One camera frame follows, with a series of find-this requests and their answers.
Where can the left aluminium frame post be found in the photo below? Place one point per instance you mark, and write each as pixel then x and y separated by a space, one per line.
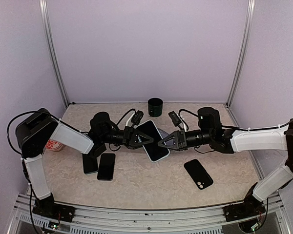
pixel 52 51

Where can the front aluminium rail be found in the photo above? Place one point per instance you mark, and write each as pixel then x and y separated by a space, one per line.
pixel 96 220

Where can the right aluminium frame post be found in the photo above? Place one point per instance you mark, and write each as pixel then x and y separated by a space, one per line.
pixel 242 52

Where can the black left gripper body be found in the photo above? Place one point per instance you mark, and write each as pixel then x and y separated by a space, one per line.
pixel 128 137

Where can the black phone green edge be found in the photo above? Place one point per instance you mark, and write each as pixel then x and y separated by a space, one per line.
pixel 90 165

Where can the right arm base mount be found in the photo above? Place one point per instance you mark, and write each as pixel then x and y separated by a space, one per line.
pixel 239 211

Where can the red white patterned bowl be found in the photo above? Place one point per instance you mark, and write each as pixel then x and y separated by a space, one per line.
pixel 54 146

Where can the black phone white back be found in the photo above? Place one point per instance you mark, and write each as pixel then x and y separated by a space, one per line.
pixel 153 151

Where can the black phone case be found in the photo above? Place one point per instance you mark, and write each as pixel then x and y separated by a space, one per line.
pixel 198 174

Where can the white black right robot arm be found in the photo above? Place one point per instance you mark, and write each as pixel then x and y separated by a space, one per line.
pixel 229 140

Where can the black phone dark edge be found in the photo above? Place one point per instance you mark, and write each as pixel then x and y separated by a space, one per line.
pixel 106 167

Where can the lavender phone case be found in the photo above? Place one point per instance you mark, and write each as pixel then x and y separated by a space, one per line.
pixel 163 133

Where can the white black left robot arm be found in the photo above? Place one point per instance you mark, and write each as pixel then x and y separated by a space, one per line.
pixel 42 130

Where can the aluminium frame post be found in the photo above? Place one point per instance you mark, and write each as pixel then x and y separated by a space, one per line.
pixel 52 51
pixel 242 52

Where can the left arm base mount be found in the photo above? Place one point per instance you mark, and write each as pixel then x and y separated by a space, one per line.
pixel 52 210

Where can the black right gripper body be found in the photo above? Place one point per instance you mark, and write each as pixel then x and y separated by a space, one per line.
pixel 182 144

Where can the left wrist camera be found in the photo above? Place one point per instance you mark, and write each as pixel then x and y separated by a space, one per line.
pixel 136 119

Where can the dark green cup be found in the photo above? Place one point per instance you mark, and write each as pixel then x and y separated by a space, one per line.
pixel 155 107

